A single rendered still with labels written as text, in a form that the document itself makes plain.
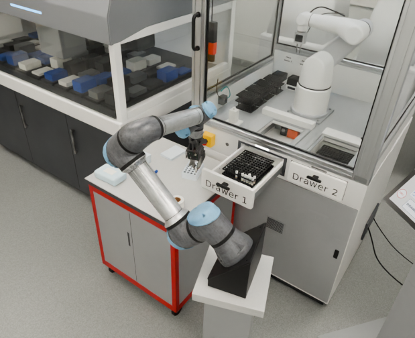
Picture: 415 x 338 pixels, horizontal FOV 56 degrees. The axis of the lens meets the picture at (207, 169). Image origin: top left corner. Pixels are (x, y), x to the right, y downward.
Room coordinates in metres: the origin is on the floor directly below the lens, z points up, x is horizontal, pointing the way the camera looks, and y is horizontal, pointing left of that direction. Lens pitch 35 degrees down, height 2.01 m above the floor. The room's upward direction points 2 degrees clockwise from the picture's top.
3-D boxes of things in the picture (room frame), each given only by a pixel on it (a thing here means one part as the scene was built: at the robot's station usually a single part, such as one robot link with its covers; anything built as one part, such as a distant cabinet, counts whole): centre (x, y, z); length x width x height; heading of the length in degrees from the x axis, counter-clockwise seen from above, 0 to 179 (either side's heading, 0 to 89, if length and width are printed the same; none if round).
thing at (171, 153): (1.92, 0.20, 0.77); 0.13 x 0.09 x 0.02; 141
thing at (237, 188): (1.47, -0.10, 0.87); 0.29 x 0.02 x 0.11; 56
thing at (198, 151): (1.68, 0.07, 0.97); 0.09 x 0.08 x 0.12; 163
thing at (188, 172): (1.73, 0.08, 0.78); 0.12 x 0.08 x 0.04; 163
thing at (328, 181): (1.55, -0.54, 0.87); 0.29 x 0.02 x 0.11; 56
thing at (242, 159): (1.63, -0.21, 0.87); 0.22 x 0.18 x 0.06; 146
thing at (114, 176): (1.66, 0.51, 0.78); 0.15 x 0.10 x 0.04; 58
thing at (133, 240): (1.72, 0.23, 0.38); 0.62 x 0.58 x 0.76; 56
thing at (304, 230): (2.10, -0.59, 0.40); 1.03 x 0.95 x 0.80; 56
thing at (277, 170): (1.64, -0.22, 0.86); 0.40 x 0.26 x 0.06; 146
